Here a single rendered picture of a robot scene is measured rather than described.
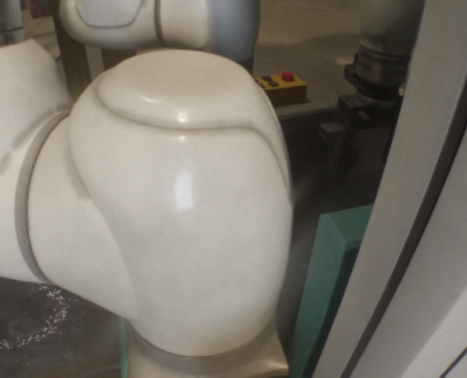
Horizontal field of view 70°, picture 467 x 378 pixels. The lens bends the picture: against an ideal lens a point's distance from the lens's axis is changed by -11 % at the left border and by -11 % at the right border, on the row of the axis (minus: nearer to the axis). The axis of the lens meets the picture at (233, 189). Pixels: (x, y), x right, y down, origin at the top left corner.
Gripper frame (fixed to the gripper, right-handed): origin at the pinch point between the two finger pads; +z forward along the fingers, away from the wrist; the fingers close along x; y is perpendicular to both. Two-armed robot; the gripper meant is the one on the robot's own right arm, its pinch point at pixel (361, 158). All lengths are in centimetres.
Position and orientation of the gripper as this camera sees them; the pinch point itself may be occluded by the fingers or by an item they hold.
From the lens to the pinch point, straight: 76.8
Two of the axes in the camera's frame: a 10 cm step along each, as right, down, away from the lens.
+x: 9.7, -1.5, 2.0
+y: 2.5, 6.0, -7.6
